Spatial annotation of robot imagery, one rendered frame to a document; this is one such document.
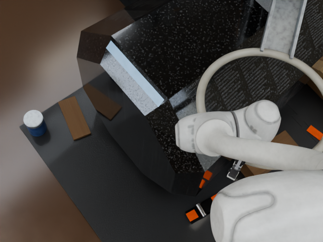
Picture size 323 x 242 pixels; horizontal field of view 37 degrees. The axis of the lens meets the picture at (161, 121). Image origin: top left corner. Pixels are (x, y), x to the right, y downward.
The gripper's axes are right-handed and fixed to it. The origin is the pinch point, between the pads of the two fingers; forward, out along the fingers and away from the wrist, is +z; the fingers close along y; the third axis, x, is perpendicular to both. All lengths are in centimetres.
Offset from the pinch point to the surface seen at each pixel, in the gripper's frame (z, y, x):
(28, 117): 74, 4, 106
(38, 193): 90, -23, 82
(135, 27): 0, 34, 60
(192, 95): 4.4, 20.6, 27.0
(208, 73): -9.9, 23.1, 23.8
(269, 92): 18, 47, 2
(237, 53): -9.4, 36.8, 18.9
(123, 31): 0, 29, 63
